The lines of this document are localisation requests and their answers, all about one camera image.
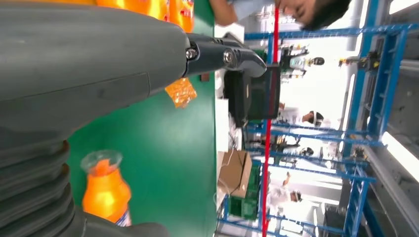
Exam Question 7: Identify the cardboard box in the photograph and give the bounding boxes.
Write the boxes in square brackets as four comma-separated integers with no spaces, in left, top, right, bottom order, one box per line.
[217,150,253,198]

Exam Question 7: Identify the white table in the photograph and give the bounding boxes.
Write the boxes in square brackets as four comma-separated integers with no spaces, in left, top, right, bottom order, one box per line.
[214,23,245,210]

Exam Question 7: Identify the yellow taped cardboard sheet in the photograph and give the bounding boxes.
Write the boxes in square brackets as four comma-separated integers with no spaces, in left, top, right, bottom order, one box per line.
[165,78,198,109]

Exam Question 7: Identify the blue metal rack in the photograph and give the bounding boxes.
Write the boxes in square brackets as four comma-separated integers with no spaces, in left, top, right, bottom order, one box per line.
[217,23,419,237]

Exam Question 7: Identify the black carry case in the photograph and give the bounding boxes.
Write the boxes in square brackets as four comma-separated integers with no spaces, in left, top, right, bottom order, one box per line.
[224,65,282,126]

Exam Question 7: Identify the person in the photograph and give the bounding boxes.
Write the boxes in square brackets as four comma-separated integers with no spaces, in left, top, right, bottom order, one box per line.
[209,0,352,32]
[278,103,325,130]
[266,171,303,213]

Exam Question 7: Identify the red pole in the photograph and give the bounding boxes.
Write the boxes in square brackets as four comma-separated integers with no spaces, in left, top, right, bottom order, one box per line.
[261,0,281,237]

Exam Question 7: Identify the green crate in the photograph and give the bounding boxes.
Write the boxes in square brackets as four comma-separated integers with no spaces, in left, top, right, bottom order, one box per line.
[228,163,261,220]

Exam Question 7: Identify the green table mat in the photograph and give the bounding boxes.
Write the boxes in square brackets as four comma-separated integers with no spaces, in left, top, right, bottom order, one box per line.
[67,0,217,237]

